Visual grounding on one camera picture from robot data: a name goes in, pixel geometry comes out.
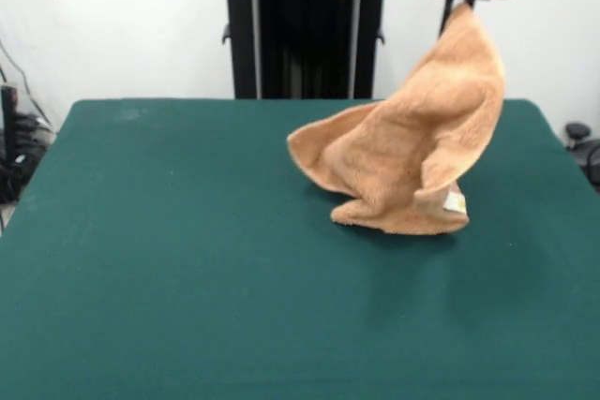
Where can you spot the dark green table cloth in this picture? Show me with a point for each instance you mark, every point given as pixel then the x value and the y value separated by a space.
pixel 140 278

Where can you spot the tan terry towel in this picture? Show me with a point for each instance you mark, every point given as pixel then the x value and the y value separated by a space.
pixel 412 147

